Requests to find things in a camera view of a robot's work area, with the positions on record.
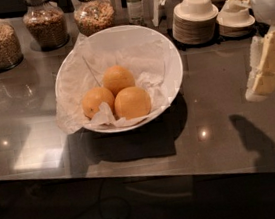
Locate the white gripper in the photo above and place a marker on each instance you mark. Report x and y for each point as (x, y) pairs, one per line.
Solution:
(261, 77)

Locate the orange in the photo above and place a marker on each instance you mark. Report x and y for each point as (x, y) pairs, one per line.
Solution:
(117, 78)
(132, 102)
(93, 99)

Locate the white ceramic bowl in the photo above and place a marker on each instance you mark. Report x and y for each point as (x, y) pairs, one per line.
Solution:
(169, 67)

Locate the black rubber mat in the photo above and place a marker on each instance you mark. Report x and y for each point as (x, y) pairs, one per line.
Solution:
(259, 29)

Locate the small stack paper bowls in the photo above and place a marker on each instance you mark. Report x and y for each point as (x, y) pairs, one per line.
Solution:
(234, 21)

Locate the tall stack paper bowls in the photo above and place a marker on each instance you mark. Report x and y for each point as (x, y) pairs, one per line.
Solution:
(194, 21)

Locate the clear glass bottle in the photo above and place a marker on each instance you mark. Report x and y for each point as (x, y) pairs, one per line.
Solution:
(135, 12)

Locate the right glass cereal jar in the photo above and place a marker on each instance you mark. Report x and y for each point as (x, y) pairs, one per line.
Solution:
(93, 16)

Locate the glass cereal jar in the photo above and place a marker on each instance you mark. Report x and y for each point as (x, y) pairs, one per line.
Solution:
(93, 16)
(46, 23)

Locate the white paper liner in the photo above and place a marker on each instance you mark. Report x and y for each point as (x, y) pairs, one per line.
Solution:
(74, 86)

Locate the middle glass cereal jar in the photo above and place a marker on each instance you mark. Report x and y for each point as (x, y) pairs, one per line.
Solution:
(46, 23)

